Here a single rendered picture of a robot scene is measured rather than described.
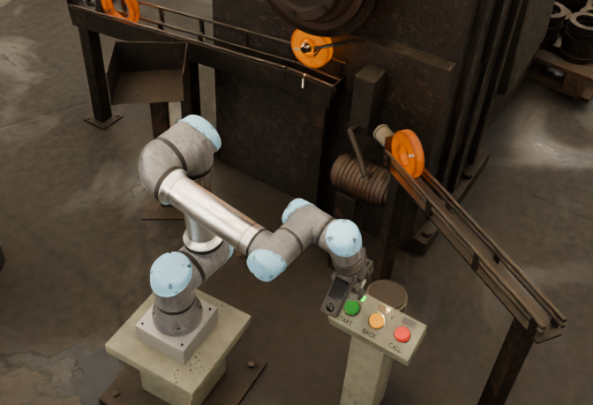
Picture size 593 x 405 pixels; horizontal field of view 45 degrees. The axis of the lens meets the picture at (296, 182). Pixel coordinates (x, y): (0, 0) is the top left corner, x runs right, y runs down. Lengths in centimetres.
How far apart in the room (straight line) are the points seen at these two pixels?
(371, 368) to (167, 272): 62
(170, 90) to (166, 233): 62
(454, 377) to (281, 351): 60
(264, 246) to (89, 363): 119
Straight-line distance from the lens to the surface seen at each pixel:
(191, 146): 177
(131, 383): 252
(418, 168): 221
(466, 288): 287
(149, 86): 269
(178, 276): 201
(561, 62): 400
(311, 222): 161
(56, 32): 425
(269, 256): 155
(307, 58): 252
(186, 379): 218
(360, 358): 204
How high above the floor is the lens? 214
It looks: 43 degrees down
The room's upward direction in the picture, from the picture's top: 4 degrees clockwise
